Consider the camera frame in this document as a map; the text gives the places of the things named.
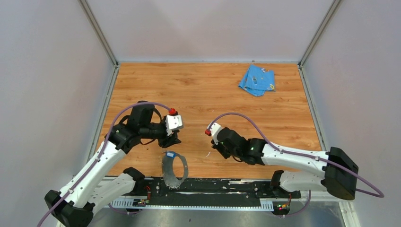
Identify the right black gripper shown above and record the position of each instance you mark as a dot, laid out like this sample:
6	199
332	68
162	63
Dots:
218	147

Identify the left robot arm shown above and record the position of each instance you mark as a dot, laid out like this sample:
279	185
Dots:
76	203

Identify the folded blue cloth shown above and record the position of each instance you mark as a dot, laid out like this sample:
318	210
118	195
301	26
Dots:
256	81

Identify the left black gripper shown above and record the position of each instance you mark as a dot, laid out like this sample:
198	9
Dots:
167	141

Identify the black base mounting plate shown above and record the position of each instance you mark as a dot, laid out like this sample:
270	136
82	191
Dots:
203	193

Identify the key with blue tag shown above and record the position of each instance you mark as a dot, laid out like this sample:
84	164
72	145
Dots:
171	154

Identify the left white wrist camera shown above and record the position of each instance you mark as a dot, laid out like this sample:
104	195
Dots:
173	123

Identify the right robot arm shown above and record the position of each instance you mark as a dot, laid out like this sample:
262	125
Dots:
330	171

